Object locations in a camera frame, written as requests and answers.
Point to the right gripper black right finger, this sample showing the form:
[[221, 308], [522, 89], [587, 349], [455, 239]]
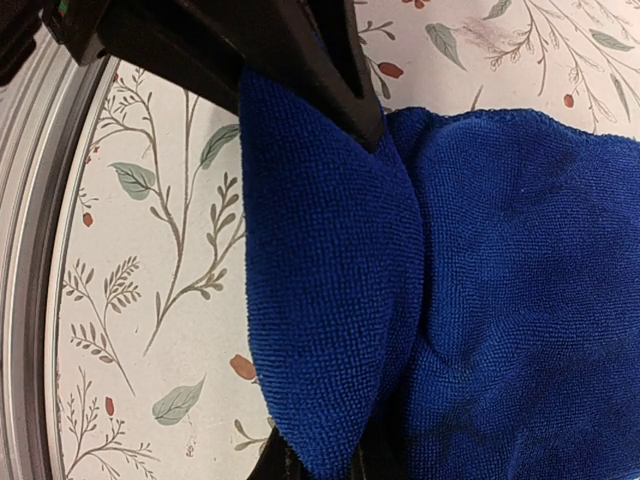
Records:
[[360, 467]]

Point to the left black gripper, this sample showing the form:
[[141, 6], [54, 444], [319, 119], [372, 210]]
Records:
[[158, 36]]

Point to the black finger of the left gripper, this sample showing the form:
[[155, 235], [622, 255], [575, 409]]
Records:
[[312, 48]]

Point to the dark blue towel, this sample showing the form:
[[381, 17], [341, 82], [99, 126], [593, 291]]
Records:
[[464, 299]]

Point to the front aluminium rail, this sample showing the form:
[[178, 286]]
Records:
[[48, 117]]

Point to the floral patterned tablecloth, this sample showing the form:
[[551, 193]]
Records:
[[148, 370]]

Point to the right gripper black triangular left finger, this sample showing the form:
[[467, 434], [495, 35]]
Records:
[[278, 461]]

